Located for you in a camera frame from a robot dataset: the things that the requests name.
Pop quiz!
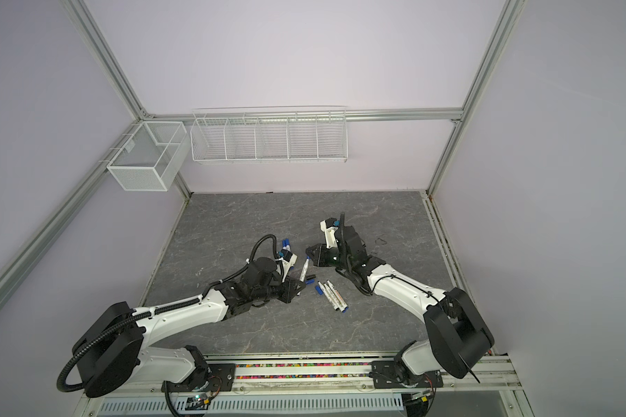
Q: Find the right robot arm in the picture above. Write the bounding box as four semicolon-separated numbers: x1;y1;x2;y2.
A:
306;218;495;386

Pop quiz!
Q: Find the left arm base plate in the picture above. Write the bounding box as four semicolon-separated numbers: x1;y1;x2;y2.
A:
168;362;236;393

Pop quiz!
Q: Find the white wire wall basket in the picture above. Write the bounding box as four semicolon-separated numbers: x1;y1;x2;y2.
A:
190;106;349;163

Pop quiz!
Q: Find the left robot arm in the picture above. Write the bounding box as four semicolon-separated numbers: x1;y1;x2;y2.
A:
56;257;306;398

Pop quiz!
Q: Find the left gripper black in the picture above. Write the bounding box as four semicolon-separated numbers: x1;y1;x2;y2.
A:
253;275;306;304

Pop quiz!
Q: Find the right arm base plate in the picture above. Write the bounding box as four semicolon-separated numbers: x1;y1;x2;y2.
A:
370;360;443;389

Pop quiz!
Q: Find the white mesh box basket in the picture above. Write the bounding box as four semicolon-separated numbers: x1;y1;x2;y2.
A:
108;121;191;192

